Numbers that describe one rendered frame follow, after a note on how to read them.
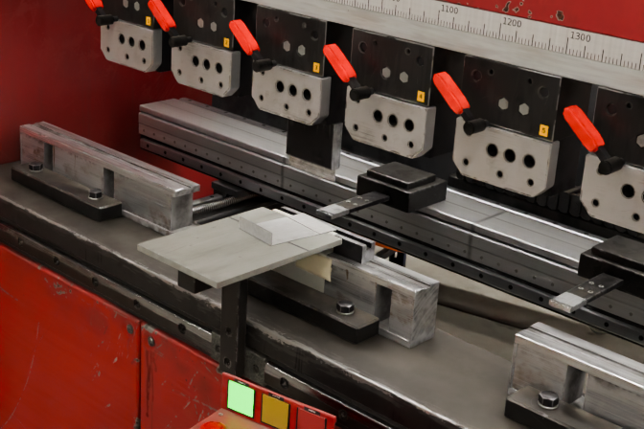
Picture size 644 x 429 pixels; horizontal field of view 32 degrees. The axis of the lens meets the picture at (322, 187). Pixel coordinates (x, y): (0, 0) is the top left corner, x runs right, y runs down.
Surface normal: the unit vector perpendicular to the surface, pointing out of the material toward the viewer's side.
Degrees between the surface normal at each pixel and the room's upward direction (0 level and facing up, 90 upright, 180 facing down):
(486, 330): 0
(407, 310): 90
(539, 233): 0
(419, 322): 90
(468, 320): 0
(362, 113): 90
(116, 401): 90
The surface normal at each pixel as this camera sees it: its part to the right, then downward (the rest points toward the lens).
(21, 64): 0.73, 0.27
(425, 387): 0.06, -0.94
